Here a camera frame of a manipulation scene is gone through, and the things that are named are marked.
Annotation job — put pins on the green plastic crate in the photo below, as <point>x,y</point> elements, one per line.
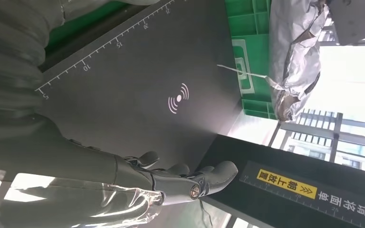
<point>255,34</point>

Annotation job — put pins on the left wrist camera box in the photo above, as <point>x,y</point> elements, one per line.
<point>349,22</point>

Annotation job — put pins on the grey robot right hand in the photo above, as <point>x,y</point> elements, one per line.
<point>75,166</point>

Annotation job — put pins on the dark green table mat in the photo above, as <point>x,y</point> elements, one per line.
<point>75,25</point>

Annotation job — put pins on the grey window railing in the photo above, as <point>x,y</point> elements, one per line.
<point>321,132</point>

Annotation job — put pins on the black scanner column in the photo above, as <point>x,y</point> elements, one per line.
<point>264,157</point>

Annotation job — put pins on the black scanner base plate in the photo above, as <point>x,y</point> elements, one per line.
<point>138,63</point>

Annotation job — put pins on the yellow and black column label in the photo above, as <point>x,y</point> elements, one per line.
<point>289,185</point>

